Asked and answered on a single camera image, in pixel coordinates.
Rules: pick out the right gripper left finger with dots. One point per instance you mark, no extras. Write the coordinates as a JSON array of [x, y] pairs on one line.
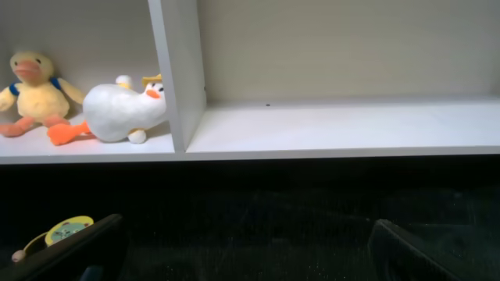
[[78, 253]]

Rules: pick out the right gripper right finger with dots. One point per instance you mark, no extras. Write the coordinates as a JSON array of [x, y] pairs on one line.
[[402, 257]]

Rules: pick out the yellow and green rattle drum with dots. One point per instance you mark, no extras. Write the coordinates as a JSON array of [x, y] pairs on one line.
[[68, 229]]

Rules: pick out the white plush duck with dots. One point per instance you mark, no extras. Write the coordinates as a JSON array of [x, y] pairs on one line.
[[117, 113]]

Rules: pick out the white shelf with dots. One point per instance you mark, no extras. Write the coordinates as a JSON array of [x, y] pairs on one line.
[[332, 125]]

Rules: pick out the yellow plush duck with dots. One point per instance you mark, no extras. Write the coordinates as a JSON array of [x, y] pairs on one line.
[[39, 97]]

